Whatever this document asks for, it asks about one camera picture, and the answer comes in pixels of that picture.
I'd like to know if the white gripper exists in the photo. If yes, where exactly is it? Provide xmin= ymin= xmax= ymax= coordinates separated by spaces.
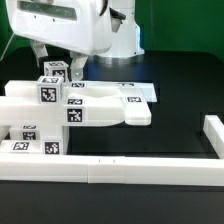
xmin=5 ymin=0 xmax=113 ymax=79

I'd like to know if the white tagged cube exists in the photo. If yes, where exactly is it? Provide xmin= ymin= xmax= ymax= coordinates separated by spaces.
xmin=37 ymin=76 xmax=63 ymax=104
xmin=44 ymin=61 xmax=68 ymax=82

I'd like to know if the white chair back frame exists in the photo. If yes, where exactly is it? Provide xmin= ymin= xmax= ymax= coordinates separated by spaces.
xmin=0 ymin=81 xmax=151 ymax=127

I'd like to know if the white chair seat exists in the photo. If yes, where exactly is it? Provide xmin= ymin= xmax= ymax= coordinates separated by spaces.
xmin=36 ymin=126 xmax=69 ymax=154

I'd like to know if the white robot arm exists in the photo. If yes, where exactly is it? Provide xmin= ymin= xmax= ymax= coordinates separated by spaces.
xmin=5 ymin=0 xmax=144 ymax=81

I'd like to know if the thin white rod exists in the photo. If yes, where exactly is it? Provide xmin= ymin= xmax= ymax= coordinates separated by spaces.
xmin=0 ymin=33 xmax=15 ymax=61

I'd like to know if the white marker sheet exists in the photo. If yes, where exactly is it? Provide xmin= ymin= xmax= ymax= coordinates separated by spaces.
xmin=64 ymin=81 xmax=157 ymax=102

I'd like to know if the white U-shaped obstacle fence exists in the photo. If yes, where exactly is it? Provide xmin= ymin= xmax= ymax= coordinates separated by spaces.
xmin=0 ymin=115 xmax=224 ymax=186

